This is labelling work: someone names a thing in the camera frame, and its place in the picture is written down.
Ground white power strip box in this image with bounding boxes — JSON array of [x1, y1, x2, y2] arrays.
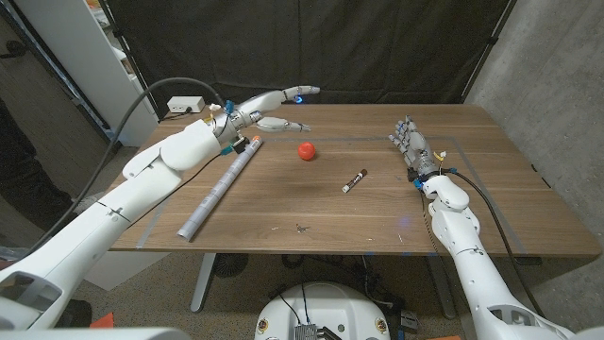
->
[[166, 95, 207, 114]]

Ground red ball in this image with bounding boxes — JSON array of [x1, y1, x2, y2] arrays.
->
[[297, 141, 317, 162]]

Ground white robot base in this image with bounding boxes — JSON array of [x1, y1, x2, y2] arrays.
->
[[254, 281, 392, 340]]

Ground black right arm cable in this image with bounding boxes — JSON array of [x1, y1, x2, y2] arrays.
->
[[443, 168, 546, 317]]

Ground aluminum foil roll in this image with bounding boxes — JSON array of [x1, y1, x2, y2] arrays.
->
[[176, 135, 263, 243]]

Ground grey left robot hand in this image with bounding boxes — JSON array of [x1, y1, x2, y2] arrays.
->
[[207, 85, 321, 143]]

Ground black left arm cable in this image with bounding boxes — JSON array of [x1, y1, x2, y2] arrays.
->
[[18, 76, 226, 259]]

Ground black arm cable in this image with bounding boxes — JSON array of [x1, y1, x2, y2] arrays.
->
[[443, 168, 546, 317], [18, 76, 226, 259]]

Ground black door handle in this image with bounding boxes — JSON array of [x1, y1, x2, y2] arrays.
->
[[0, 40, 29, 60]]

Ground grey table leg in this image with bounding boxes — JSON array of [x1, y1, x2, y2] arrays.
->
[[190, 253, 217, 314], [427, 255, 458, 320]]

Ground white tall cabinet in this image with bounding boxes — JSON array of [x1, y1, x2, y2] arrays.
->
[[13, 0, 159, 147]]

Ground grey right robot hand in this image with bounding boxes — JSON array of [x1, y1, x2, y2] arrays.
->
[[388, 115, 443, 179]]

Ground black backdrop stand pole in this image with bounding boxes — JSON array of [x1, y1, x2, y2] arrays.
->
[[460, 0, 518, 104], [96, 0, 164, 122]]

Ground black round fan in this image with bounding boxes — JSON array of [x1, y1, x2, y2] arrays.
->
[[211, 253, 250, 279]]

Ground orange floor object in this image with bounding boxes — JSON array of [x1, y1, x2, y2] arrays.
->
[[89, 311, 115, 330]]

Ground brown capped whiteboard marker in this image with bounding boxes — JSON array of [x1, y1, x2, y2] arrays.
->
[[342, 168, 368, 194]]

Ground black backdrop curtain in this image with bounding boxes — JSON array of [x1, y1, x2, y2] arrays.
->
[[104, 0, 513, 119]]

